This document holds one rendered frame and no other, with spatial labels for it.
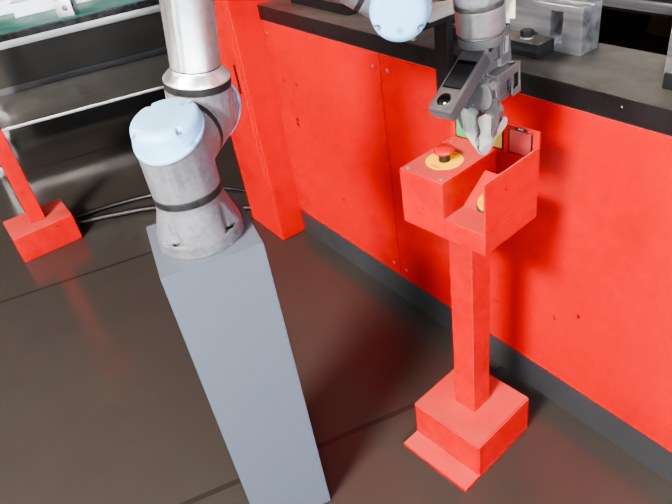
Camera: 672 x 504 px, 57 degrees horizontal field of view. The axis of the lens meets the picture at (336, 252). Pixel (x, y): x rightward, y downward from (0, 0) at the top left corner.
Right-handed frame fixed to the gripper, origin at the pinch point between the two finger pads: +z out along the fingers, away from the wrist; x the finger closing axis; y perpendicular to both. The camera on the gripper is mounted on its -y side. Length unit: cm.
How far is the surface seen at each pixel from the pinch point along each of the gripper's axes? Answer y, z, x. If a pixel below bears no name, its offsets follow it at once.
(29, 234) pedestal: -51, 68, 192
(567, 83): 24.2, -1.6, -1.7
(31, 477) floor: -95, 76, 83
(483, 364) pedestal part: -2, 58, 2
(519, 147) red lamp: 9.7, 4.5, -1.2
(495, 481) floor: -13, 83, -8
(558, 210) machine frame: 21.6, 26.3, -2.1
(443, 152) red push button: 0.2, 3.1, 8.7
